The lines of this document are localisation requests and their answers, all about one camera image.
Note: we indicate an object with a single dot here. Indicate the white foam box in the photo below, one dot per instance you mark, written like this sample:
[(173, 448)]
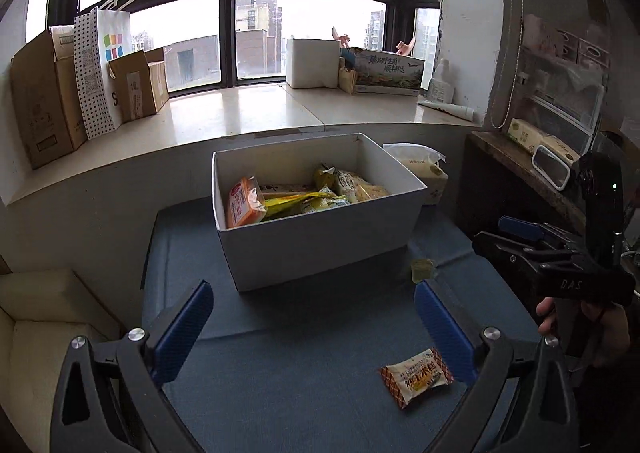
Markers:
[(312, 63)]

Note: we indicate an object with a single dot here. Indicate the polka dot paper bag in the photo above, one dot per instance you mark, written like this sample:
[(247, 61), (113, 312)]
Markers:
[(100, 83)]

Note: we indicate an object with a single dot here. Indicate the orange block snack packet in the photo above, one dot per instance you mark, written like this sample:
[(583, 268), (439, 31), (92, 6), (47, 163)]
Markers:
[(245, 203)]

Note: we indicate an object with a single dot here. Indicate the pink plastic figure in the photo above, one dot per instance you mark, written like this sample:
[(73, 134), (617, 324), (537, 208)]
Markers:
[(342, 36), (406, 48)]

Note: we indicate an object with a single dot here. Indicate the yellow snack packets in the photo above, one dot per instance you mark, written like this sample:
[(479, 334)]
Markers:
[(290, 204)]

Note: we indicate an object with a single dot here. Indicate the black window frame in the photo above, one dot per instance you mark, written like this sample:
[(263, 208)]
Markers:
[(227, 33)]

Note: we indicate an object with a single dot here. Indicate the orange patterned snack packet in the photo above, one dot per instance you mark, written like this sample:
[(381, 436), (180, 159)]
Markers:
[(417, 378)]

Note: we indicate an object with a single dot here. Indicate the cream armchair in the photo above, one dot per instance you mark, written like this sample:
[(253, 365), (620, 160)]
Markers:
[(45, 358)]

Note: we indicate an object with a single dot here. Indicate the clear wrapped tissue pack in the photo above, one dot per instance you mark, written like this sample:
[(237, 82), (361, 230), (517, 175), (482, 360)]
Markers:
[(425, 178)]

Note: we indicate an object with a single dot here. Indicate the small beige paper bag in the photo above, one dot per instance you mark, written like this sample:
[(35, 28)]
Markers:
[(346, 80)]

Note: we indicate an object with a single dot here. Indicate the white cardboard box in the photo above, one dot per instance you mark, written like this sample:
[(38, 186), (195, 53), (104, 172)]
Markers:
[(320, 253)]

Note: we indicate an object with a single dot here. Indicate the white pump bottle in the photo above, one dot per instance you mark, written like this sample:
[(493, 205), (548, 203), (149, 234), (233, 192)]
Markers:
[(441, 85)]

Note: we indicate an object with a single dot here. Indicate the small open cardboard box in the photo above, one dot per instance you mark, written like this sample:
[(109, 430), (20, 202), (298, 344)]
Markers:
[(140, 88)]

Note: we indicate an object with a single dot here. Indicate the blue table cloth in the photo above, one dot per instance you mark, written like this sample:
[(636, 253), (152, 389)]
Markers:
[(300, 358)]

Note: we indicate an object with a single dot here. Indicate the landscape printed carton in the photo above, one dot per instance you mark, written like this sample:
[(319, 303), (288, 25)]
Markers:
[(387, 75)]

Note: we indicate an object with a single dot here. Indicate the clear plastic storage drawers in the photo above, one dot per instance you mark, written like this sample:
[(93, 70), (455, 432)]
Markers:
[(565, 98)]

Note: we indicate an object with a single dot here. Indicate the cream window sill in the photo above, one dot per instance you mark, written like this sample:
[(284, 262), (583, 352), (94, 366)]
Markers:
[(250, 113)]

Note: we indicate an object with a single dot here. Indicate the cream snack packet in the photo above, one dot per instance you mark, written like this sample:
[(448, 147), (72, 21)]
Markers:
[(350, 183)]

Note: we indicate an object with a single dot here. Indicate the pale yellow snack packet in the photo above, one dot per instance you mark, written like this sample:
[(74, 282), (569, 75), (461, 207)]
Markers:
[(374, 191)]

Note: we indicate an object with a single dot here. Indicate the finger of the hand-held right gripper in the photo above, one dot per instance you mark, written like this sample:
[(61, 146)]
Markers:
[(520, 227), (505, 248)]

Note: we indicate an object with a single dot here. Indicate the beige tissue pack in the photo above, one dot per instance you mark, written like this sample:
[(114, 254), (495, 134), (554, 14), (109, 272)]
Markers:
[(562, 148)]

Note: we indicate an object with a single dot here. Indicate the tall brown cardboard box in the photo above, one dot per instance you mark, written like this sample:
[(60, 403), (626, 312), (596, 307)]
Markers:
[(45, 103)]

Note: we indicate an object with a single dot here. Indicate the white tube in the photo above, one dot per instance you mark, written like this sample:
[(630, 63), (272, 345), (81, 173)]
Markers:
[(450, 108)]

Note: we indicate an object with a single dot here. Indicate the brown side cabinet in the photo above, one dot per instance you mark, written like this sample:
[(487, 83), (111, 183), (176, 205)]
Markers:
[(492, 145)]

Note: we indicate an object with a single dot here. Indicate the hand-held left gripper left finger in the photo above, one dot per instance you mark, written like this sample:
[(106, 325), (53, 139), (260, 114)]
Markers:
[(182, 328)]

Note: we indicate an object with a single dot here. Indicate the person's right hand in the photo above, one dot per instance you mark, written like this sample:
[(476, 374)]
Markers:
[(547, 315)]

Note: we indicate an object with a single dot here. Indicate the white framed mirror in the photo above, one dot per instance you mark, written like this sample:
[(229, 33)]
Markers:
[(550, 168)]

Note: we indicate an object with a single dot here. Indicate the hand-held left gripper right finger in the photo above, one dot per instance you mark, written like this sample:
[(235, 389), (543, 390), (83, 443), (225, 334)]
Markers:
[(442, 328)]

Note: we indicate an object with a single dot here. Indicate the small green jelly cup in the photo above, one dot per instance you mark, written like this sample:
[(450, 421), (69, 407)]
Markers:
[(422, 272)]

